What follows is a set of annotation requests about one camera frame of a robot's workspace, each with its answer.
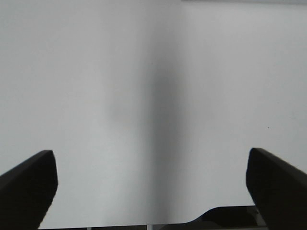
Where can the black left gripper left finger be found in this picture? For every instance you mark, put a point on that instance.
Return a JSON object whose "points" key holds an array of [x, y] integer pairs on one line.
{"points": [[27, 191]]}

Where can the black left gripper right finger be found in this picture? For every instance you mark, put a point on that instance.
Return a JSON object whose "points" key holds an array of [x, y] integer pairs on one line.
{"points": [[278, 190]]}

